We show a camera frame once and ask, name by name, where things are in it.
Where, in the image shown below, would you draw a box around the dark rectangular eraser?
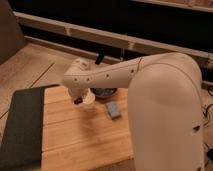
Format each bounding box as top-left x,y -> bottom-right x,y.
74,97 -> 83,105

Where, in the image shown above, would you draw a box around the black table leg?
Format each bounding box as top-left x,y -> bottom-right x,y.
95,51 -> 105,65

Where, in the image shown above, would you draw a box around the dark round bowl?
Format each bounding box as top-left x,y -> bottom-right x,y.
91,88 -> 117,99

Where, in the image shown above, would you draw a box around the wooden board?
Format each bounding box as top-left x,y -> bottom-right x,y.
41,86 -> 133,171

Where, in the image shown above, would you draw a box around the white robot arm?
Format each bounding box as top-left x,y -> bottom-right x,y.
63,52 -> 205,171

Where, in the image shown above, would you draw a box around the grey-blue rectangular block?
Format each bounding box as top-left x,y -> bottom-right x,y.
106,101 -> 121,119

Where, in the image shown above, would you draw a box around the black floor cables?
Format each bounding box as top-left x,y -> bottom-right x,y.
199,84 -> 213,171

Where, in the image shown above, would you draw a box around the dark grey mat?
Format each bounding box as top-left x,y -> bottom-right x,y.
0,84 -> 55,171

